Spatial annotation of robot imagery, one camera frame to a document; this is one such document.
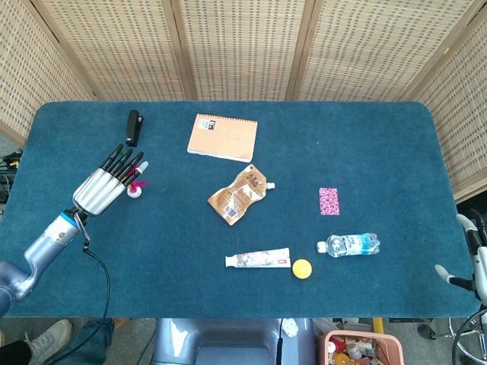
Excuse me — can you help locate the pink plastic basket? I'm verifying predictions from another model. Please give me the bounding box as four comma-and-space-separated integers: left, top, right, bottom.
323, 329, 405, 365

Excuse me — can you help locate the colourful feather shuttlecock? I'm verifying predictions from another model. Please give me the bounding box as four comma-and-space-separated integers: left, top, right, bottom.
127, 175, 150, 199

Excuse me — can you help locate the orange spiral notebook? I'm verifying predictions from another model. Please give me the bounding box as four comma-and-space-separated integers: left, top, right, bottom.
186, 113, 259, 163

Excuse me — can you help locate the white sneaker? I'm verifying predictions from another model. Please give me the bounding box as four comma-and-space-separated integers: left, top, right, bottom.
23, 318, 73, 365

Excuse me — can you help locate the white toothpaste tube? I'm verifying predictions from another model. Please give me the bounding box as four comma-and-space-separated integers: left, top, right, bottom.
224, 247, 291, 269

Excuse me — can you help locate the black stapler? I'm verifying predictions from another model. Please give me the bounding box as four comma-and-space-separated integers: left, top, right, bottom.
125, 109, 145, 148

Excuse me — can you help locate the black torso cable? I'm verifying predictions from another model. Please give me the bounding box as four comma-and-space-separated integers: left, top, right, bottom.
275, 318, 286, 365

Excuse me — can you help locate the brown spouted drink pouch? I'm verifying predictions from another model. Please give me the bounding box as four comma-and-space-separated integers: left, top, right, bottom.
207, 163, 276, 227

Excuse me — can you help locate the woven bamboo folding screen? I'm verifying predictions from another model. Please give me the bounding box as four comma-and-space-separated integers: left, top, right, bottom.
0, 0, 487, 202

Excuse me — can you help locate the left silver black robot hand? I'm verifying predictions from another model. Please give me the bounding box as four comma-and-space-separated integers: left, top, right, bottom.
72, 143, 150, 217

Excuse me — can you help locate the blue jeans leg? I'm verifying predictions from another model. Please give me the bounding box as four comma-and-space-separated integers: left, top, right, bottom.
49, 318, 116, 365

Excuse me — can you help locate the yellow round ball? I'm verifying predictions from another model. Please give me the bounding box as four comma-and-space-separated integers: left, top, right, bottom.
291, 259, 314, 281

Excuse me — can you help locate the blue table cloth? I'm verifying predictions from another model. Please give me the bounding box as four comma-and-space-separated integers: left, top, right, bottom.
0, 100, 481, 319

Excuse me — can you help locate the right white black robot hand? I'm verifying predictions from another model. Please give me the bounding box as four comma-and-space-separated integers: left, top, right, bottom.
434, 208, 487, 307

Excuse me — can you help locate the pink patterned card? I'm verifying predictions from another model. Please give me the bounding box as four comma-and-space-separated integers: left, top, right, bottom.
318, 186, 340, 217

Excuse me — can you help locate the chrome stool base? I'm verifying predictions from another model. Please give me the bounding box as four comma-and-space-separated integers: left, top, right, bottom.
447, 308, 487, 365

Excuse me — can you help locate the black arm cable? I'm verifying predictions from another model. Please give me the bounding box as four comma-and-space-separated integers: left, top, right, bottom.
53, 240, 111, 365

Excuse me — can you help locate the blue-grey robot torso base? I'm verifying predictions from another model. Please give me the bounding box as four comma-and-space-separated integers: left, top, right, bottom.
151, 317, 317, 365

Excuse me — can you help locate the clear plastic water bottle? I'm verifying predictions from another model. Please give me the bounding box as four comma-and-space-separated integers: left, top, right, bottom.
316, 233, 381, 258

